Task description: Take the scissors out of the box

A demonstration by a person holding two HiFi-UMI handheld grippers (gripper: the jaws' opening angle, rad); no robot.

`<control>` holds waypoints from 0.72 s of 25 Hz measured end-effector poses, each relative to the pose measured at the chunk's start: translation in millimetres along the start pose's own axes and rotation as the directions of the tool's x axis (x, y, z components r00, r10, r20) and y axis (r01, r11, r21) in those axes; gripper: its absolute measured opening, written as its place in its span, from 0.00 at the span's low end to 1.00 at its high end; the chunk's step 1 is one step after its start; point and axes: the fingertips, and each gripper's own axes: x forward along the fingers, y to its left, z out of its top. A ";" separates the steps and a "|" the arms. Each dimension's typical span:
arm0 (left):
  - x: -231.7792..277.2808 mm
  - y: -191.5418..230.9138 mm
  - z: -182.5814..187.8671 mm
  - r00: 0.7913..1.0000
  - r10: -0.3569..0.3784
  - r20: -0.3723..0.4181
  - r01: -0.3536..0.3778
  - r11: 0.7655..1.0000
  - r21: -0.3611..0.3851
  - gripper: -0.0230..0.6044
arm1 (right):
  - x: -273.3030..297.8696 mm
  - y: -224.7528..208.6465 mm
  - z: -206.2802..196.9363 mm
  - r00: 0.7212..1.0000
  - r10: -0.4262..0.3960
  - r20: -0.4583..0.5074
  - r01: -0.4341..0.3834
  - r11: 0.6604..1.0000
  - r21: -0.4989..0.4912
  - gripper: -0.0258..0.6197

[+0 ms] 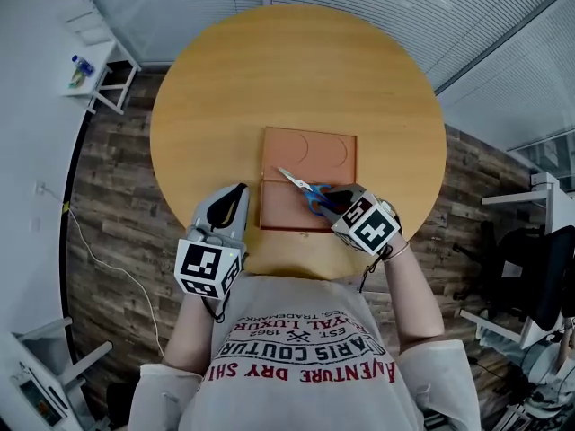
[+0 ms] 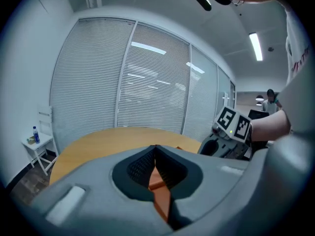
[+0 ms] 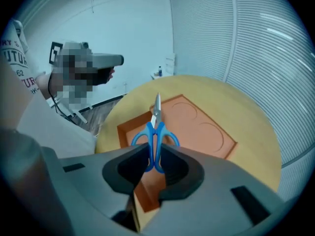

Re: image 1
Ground black office chair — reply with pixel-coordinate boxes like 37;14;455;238
452;218;575;332

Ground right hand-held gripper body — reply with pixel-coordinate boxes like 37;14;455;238
330;189;403;257

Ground white window blinds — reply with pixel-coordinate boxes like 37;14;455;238
66;0;575;152

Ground round wooden table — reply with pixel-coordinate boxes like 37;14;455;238
149;3;447;283

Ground blue handled scissors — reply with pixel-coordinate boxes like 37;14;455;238
277;166;334;217

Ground white floor cable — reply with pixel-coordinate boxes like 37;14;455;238
37;181;166;357

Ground small white side table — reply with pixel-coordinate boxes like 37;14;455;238
59;38;143;116

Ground black wrist strap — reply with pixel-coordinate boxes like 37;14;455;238
200;291;231;325
358;243;393;294

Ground person's left forearm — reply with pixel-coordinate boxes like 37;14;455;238
162;291;226;368

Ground person's grey printed shirt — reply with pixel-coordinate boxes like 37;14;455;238
128;275;482;431

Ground blue capped plastic bottle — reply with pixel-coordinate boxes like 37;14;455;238
70;54;96;77

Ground black left wrist strap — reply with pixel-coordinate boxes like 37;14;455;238
200;291;231;325

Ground white desk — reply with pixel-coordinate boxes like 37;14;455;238
457;171;575;350

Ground thin wrist bracelet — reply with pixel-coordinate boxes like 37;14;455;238
385;239;411;263

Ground white equipment stand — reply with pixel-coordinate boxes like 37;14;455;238
0;315;114;431

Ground person's right forearm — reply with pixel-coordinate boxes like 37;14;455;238
382;235;447;355

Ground black right wrist strap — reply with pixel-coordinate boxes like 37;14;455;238
358;243;393;294

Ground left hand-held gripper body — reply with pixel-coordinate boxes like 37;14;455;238
173;223;249;301

